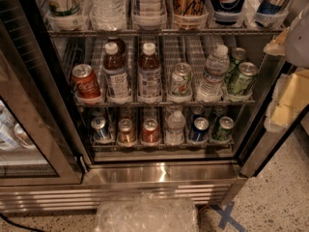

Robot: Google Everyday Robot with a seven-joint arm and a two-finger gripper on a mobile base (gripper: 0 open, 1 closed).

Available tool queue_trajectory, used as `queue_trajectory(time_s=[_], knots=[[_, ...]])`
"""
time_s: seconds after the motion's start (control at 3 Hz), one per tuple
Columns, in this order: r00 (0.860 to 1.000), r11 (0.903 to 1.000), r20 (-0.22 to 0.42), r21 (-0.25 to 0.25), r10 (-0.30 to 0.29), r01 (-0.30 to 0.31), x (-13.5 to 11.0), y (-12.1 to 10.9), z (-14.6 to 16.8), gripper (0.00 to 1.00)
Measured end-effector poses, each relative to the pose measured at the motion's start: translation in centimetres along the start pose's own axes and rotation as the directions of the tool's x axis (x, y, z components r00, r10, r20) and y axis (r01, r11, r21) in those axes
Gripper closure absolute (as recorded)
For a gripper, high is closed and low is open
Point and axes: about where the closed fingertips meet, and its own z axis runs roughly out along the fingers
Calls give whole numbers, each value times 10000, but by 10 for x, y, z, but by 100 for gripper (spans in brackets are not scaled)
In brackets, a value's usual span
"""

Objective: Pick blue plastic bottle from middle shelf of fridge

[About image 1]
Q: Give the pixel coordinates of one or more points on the orange can bottom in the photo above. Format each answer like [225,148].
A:
[126,132]

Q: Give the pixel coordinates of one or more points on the green soda can front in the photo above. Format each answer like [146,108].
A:
[242,79]

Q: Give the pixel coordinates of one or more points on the red cola can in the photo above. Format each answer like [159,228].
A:
[85,81]

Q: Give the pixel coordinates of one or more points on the blue can bottom right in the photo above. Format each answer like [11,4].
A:
[199,129]

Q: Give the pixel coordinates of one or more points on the glass fridge door left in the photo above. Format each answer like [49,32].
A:
[37,95]

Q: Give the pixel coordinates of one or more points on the middle wire shelf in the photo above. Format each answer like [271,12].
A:
[163,103]

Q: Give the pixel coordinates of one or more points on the clear plastic bin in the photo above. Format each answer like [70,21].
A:
[147,213]

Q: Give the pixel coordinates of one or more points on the blue can bottom left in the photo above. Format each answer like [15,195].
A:
[100,126]

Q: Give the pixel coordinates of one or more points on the clear water bottle middle shelf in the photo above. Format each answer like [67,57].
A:
[216,66]

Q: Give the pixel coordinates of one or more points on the white green soda can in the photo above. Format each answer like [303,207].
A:
[180,80]

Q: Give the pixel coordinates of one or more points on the green soda can rear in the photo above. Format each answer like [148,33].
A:
[238,56]

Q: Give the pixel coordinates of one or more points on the clear water bottle shelf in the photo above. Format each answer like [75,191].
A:
[108,15]
[216,66]
[174,128]

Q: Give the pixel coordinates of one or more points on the wire shelf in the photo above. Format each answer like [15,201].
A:
[161,146]
[163,103]
[168,32]

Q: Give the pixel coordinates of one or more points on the clear water bottle bottom shelf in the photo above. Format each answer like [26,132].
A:
[174,128]

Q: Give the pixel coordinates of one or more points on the red can bottom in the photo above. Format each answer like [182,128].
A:
[150,131]

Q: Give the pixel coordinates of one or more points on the bottom wire shelf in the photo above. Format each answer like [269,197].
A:
[161,146]

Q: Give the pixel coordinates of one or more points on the steel fridge door right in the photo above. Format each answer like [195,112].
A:
[264,147]

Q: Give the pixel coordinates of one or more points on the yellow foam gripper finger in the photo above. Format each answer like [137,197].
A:
[289,98]
[276,47]

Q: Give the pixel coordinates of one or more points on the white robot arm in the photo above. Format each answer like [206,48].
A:
[297,41]

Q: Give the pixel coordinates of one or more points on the brown tea bottle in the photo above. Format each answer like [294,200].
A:
[116,75]
[149,75]

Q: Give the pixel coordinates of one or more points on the green can bottom right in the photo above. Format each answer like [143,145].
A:
[223,128]

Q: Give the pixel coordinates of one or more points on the white label bottle top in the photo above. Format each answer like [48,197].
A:
[148,0]

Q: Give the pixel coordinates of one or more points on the top wire shelf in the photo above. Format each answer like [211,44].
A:
[168,32]

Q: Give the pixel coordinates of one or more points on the clear water bottle top shelf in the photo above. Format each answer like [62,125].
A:
[108,15]

